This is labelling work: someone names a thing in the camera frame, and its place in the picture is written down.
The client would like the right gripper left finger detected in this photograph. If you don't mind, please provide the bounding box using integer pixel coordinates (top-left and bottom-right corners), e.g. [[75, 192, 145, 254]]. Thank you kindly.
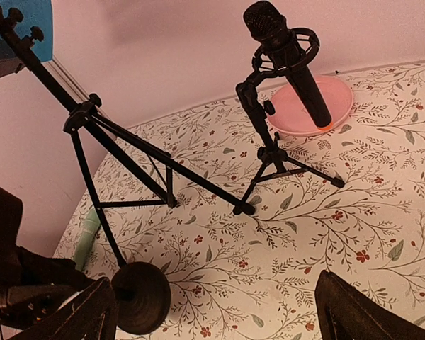
[[6, 278, 118, 339]]

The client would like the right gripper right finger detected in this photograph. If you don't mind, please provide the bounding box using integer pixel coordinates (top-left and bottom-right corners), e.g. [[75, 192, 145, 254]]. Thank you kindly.
[[314, 270, 425, 340]]

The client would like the black round-base mic stand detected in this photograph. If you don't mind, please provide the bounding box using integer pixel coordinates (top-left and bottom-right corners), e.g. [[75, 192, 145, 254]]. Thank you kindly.
[[0, 181, 173, 336]]

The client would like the teal toy microphone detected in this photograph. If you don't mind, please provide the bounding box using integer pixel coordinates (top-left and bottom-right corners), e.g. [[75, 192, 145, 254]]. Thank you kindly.
[[73, 208, 101, 271]]

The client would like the black tripod shock-mount stand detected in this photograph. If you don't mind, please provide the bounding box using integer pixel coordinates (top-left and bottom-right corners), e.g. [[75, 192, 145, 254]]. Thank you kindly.
[[233, 26, 346, 215]]

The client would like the black microphone orange end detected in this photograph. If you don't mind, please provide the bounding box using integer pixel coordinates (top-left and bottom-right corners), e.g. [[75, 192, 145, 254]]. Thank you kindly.
[[236, 1, 319, 115]]

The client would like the black tripod music stand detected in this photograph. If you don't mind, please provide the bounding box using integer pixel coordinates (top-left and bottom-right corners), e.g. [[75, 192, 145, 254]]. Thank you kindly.
[[0, 7, 255, 267]]

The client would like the pink plastic plate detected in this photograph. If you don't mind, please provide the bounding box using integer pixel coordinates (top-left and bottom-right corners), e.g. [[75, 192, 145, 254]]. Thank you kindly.
[[267, 76, 354, 137]]

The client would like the blue paper sheet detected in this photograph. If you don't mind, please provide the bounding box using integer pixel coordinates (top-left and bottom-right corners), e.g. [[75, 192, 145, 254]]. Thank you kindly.
[[0, 0, 55, 63]]

